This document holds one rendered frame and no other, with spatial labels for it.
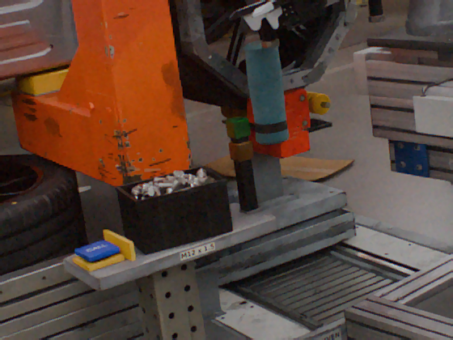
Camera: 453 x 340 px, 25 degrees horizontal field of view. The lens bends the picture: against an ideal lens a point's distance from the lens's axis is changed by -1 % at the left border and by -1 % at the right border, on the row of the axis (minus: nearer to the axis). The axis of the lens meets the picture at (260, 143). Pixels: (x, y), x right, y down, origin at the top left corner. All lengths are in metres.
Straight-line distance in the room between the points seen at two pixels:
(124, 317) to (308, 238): 0.75
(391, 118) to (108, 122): 0.61
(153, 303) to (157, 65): 0.51
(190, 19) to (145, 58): 0.42
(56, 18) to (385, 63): 0.96
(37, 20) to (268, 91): 0.61
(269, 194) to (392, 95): 0.98
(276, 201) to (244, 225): 0.83
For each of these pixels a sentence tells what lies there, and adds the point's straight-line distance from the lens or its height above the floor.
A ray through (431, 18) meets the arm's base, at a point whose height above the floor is 0.85.
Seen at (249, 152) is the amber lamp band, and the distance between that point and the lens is 2.25.
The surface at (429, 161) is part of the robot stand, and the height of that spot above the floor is 0.54.
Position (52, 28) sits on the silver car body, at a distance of 2.74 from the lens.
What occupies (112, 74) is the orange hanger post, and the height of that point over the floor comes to 0.79.
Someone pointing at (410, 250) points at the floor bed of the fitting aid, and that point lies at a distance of 3.01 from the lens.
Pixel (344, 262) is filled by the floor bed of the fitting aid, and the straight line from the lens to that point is 3.03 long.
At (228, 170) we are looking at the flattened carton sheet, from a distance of 4.23.
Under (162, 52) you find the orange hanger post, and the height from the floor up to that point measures 0.81.
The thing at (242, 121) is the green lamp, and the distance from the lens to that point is 2.23.
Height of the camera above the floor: 1.17
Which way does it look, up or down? 15 degrees down
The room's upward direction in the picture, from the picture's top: 7 degrees counter-clockwise
